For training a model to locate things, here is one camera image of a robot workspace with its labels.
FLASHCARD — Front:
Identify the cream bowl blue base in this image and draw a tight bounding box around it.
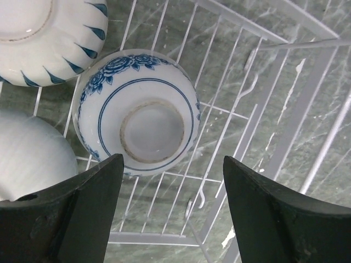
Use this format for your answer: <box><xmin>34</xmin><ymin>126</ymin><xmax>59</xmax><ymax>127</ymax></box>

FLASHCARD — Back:
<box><xmin>1</xmin><ymin>0</ymin><xmax>109</xmax><ymax>87</ymax></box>

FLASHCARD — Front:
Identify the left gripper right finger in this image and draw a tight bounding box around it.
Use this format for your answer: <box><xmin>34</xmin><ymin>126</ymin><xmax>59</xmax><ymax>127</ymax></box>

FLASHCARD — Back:
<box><xmin>223</xmin><ymin>156</ymin><xmax>350</xmax><ymax>262</ymax></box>

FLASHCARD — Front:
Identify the plain white bowl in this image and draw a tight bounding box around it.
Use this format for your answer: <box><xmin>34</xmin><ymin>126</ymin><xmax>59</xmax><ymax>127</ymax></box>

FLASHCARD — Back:
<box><xmin>1</xmin><ymin>109</ymin><xmax>78</xmax><ymax>201</ymax></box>

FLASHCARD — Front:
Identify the white wire dish rack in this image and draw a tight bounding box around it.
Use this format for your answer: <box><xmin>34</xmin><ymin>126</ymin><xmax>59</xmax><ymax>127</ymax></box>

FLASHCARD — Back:
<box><xmin>0</xmin><ymin>0</ymin><xmax>351</xmax><ymax>263</ymax></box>

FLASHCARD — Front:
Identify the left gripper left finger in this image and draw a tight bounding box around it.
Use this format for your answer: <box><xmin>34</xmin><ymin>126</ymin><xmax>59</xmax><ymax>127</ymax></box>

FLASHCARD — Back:
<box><xmin>1</xmin><ymin>154</ymin><xmax>124</xmax><ymax>262</ymax></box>

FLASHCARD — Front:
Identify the blue floral bowl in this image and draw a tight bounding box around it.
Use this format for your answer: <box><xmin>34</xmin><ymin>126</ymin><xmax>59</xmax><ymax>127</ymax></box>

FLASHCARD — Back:
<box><xmin>72</xmin><ymin>49</ymin><xmax>201</xmax><ymax>176</ymax></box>

